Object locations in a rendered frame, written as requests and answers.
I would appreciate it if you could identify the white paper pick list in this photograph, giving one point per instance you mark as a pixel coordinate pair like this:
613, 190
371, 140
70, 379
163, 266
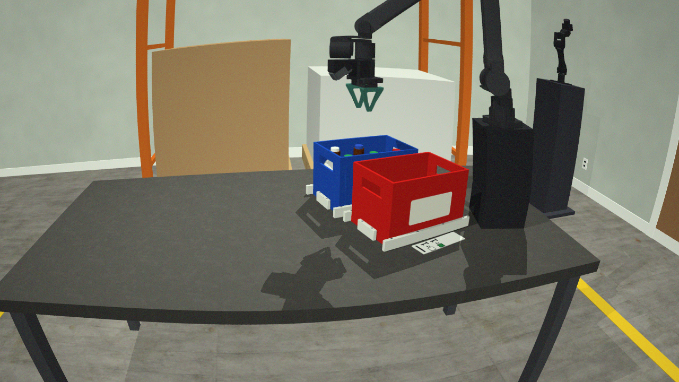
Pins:
438, 242

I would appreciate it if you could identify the blue plastic bottle crate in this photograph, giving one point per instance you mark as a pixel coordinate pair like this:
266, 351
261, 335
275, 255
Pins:
337, 184

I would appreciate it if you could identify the red crate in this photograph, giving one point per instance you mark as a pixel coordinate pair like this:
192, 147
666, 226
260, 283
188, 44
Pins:
425, 200

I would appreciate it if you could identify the white bottle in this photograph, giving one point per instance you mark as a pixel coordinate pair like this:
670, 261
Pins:
328, 163

